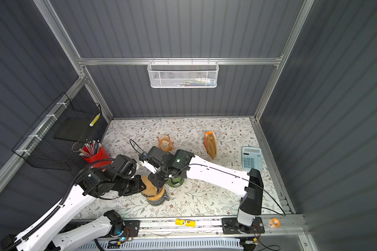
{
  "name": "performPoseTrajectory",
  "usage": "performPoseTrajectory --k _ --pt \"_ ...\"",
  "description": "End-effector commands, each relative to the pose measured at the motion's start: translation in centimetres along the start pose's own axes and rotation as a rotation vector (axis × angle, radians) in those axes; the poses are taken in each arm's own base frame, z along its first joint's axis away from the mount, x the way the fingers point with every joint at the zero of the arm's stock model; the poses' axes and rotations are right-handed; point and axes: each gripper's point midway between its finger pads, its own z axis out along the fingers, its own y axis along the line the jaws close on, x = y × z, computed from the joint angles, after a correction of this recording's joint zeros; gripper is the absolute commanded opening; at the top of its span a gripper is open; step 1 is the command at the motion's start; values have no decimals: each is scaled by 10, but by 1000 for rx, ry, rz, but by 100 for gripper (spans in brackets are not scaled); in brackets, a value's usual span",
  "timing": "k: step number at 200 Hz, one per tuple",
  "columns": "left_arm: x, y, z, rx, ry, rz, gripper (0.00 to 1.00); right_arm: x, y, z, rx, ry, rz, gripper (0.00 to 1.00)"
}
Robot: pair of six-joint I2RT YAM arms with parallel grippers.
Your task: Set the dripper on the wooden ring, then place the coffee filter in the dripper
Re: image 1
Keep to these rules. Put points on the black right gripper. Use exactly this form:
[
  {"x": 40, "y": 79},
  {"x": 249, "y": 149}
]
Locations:
[{"x": 157, "y": 182}]

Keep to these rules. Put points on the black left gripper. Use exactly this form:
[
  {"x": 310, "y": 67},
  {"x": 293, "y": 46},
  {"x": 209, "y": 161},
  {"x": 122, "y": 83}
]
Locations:
[{"x": 139, "y": 186}]

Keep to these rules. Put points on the clear grey glass carafe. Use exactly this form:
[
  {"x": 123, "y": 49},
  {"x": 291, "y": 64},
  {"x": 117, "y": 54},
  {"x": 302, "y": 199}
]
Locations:
[{"x": 160, "y": 202}]

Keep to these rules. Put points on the orange coffee filter pack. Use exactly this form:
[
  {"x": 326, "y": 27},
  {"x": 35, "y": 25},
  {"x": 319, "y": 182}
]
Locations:
[{"x": 210, "y": 144}]

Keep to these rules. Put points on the wooden dripper ring base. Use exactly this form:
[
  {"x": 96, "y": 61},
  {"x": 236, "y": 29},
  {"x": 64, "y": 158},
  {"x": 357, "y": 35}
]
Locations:
[{"x": 159, "y": 196}]

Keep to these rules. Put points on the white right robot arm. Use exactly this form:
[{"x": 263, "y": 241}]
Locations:
[{"x": 248, "y": 185}]

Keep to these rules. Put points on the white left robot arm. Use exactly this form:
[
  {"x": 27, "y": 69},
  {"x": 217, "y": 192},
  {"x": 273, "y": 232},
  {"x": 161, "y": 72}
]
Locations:
[{"x": 41, "y": 233}]

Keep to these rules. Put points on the green glass dripper cone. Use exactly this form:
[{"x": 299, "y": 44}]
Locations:
[{"x": 175, "y": 182}]

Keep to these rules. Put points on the amber glass carafe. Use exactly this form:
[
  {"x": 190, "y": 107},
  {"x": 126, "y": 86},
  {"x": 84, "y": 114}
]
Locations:
[{"x": 165, "y": 143}]

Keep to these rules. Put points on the red pencil cup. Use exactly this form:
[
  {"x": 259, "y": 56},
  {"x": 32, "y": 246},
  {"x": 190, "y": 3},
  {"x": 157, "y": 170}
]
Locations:
[{"x": 93, "y": 151}]

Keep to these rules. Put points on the yellow marker in basket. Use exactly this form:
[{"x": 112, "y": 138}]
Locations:
[{"x": 94, "y": 120}]

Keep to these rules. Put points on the light blue calculator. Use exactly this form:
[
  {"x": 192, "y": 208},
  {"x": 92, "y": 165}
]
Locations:
[{"x": 252, "y": 158}]

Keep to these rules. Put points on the orange tape roll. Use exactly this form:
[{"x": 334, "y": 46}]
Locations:
[{"x": 275, "y": 223}]

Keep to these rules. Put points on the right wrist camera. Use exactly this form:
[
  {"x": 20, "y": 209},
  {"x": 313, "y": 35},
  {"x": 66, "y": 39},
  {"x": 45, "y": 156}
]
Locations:
[{"x": 144, "y": 160}]

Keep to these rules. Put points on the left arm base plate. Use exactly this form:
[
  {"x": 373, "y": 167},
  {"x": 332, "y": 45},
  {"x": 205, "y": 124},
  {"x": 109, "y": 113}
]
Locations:
[{"x": 129, "y": 228}]

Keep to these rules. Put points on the black wire wall basket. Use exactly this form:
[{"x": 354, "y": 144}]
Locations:
[{"x": 55, "y": 141}]

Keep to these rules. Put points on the white slotted cable duct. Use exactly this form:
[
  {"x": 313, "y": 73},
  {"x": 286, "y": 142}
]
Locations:
[{"x": 184, "y": 244}]

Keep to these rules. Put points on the white mesh wall basket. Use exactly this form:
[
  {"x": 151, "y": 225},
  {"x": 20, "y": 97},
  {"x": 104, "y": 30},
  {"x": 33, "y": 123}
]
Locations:
[{"x": 183, "y": 74}]

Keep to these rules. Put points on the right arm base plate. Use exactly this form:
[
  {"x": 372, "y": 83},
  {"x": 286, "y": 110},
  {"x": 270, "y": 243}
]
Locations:
[{"x": 231, "y": 226}]

